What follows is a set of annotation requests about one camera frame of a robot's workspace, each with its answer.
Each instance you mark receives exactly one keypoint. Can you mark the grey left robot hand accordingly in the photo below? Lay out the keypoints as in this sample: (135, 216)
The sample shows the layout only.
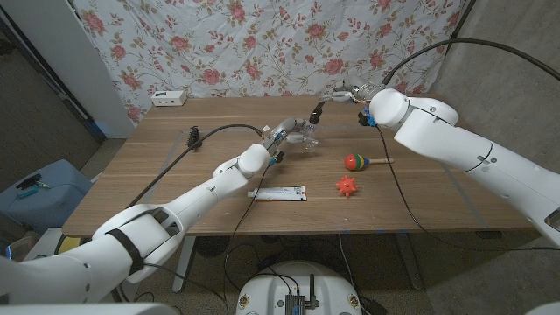
(289, 129)

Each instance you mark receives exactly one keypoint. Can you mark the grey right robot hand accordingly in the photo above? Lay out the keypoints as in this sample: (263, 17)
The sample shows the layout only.
(356, 93)

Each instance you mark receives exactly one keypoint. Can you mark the clear plastic dispenser bottle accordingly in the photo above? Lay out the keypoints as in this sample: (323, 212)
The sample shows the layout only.
(311, 144)

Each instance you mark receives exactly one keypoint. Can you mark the black pump spray head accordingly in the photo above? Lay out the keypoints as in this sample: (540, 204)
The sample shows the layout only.
(316, 114)

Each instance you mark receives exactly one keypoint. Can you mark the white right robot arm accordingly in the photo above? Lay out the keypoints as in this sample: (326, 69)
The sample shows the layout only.
(446, 140)

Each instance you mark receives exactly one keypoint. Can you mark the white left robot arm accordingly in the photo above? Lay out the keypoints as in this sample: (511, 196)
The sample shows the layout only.
(197, 197)

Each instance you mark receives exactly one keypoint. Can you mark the colourful striped wooden maraca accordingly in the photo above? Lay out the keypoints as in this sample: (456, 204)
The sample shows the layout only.
(352, 162)

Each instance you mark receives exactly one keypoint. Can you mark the orange spiky stress ball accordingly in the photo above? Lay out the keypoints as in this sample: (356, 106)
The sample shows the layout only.
(347, 186)

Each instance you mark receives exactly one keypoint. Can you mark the white toothpaste tube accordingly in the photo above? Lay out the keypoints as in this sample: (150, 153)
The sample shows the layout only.
(280, 193)

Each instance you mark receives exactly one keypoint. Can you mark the floral backdrop cloth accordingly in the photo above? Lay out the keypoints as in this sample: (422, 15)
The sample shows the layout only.
(262, 44)

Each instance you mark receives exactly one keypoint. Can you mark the black ridged clip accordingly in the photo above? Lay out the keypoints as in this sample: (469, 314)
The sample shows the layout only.
(193, 139)

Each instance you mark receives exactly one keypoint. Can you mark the white power strip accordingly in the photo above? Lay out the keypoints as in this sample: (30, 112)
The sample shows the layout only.
(169, 98)

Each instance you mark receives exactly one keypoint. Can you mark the black backdrop stand pole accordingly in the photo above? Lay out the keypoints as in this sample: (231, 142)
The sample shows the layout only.
(459, 19)

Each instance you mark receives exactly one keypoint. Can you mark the black round floor fan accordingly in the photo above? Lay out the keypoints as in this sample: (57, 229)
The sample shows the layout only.
(212, 246)

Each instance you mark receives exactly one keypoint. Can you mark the black antenna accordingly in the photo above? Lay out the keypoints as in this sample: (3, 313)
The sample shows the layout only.
(312, 291)

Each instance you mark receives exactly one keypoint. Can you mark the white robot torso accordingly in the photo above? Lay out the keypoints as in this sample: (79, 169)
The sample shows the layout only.
(271, 293)

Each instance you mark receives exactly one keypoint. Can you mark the white table leg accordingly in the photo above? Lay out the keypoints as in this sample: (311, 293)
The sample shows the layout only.
(184, 262)

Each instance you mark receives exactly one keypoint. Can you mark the black electronics module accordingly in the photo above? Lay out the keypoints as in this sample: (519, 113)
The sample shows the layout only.
(294, 304)

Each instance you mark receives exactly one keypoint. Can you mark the grey table leg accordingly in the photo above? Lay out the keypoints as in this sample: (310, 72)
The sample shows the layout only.
(409, 262)

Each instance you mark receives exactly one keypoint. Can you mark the black power adapter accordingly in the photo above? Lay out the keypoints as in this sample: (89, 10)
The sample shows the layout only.
(372, 306)

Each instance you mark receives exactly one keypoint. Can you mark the blue plastic storage box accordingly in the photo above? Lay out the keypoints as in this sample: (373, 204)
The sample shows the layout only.
(57, 201)

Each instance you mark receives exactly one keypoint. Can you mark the yellow and black floor panel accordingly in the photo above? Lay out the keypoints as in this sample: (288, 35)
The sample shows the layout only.
(72, 244)

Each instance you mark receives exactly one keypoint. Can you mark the teal pen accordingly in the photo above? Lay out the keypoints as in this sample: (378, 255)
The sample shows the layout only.
(30, 191)

